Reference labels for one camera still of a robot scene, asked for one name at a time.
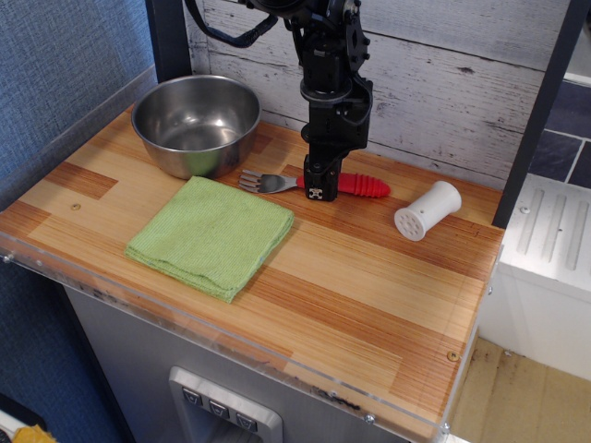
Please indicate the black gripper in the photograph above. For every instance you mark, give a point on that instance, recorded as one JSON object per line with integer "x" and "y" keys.
{"x": 338, "y": 122}

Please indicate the red handled metal fork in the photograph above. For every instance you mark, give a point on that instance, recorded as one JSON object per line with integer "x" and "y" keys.
{"x": 355, "y": 184}

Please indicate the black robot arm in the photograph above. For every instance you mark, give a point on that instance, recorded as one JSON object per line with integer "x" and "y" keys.
{"x": 331, "y": 48}

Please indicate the green folded napkin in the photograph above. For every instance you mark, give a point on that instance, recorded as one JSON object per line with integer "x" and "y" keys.
{"x": 211, "y": 237}

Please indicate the white plastic shaker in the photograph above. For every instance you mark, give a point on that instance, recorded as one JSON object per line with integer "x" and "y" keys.
{"x": 414, "y": 221}

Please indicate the stainless steel bowl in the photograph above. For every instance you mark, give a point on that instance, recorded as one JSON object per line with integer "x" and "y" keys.
{"x": 201, "y": 125}

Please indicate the white toy sink unit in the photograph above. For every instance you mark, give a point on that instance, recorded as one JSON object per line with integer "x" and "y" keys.
{"x": 538, "y": 304}

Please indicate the silver toy fridge cabinet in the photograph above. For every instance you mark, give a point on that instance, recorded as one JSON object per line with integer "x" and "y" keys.
{"x": 205, "y": 371}

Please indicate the yellow object bottom left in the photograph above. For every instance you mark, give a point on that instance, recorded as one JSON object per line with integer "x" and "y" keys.
{"x": 32, "y": 434}

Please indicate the black vertical frame post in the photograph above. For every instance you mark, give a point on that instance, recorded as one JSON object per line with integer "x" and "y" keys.
{"x": 560, "y": 58}

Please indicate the black left frame post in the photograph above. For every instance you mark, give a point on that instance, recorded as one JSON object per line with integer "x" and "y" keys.
{"x": 169, "y": 40}

